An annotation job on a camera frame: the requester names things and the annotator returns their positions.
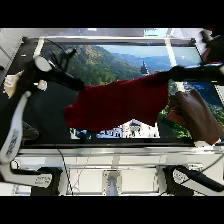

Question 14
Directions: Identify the black cable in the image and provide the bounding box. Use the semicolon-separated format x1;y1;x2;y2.
54;145;74;197

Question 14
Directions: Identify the brown garment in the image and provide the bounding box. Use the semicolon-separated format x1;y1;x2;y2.
165;88;224;146

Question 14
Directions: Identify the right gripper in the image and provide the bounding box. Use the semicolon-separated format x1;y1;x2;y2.
168;65;190;83

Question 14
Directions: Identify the red garment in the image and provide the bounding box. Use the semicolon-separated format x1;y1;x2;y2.
63;71;172;133

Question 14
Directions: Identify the black garment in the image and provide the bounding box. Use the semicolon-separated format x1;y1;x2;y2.
200;29;224;65

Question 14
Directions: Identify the cream garment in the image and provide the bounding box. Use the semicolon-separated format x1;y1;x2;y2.
2;69;48;100

